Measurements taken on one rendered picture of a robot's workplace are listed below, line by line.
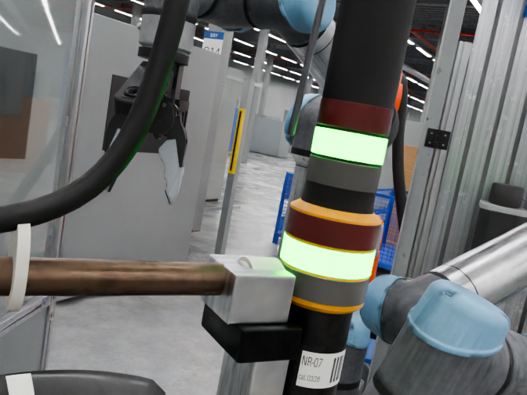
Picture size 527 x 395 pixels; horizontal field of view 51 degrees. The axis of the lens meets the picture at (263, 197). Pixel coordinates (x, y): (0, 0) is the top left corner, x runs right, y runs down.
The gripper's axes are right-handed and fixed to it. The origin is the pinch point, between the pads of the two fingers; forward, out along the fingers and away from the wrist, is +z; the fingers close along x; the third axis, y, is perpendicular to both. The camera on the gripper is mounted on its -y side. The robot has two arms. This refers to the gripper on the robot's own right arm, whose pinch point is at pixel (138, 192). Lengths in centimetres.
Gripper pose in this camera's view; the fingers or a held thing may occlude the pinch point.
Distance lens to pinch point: 81.3
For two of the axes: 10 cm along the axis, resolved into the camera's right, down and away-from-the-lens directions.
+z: -1.8, 9.7, 1.4
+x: -9.8, -1.9, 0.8
